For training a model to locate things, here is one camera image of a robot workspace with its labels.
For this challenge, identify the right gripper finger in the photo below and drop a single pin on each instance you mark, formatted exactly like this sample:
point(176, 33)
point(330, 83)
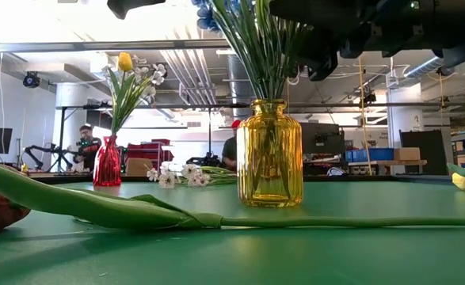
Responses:
point(323, 63)

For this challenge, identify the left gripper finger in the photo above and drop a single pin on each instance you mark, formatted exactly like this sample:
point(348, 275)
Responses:
point(133, 6)

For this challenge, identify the blue artificial flower bunch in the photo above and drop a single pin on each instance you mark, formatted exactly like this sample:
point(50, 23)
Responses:
point(208, 20)

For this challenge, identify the white artificial flower spray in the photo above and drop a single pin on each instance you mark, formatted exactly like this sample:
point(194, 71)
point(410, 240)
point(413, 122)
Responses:
point(127, 105)
point(166, 180)

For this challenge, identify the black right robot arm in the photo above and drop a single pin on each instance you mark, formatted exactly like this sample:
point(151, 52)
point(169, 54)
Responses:
point(454, 23)

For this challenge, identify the yellow ribbed glass vase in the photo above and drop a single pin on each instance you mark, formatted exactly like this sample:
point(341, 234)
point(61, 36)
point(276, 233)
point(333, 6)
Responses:
point(269, 158)

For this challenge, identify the red glass vase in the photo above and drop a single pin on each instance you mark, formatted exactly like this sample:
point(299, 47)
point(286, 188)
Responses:
point(107, 166)

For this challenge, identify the blue storage bins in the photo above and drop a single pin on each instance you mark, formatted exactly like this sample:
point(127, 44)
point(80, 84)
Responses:
point(368, 154)

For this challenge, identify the white round object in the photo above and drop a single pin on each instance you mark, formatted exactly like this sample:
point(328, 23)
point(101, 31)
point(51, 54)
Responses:
point(335, 171)

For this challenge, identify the wooden background table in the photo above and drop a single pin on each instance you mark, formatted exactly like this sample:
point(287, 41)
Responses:
point(374, 162)

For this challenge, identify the brown cardboard box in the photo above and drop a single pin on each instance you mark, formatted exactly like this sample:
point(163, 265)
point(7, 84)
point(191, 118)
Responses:
point(139, 168)
point(406, 153)

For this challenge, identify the person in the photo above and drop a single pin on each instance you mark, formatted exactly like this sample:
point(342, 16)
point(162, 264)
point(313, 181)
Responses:
point(230, 152)
point(88, 152)

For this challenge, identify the black panel screen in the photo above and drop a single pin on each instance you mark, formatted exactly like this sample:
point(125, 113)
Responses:
point(426, 146)

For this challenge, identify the red tool cart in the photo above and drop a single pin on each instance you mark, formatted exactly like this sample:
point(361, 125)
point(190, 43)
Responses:
point(149, 150)

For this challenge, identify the small yellow object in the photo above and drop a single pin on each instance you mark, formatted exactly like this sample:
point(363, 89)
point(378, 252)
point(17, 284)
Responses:
point(24, 168)

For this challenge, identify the green table mat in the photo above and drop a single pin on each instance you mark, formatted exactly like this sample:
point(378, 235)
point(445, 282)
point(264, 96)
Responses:
point(256, 257)

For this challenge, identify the silver ventilation duct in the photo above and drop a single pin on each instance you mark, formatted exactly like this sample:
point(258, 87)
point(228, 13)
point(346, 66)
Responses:
point(422, 67)

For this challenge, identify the gray vertical round duct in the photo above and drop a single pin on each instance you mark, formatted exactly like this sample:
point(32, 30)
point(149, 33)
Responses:
point(238, 87)

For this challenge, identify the black metal table frame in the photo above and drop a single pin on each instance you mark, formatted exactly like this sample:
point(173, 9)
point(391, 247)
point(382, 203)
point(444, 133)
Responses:
point(69, 179)

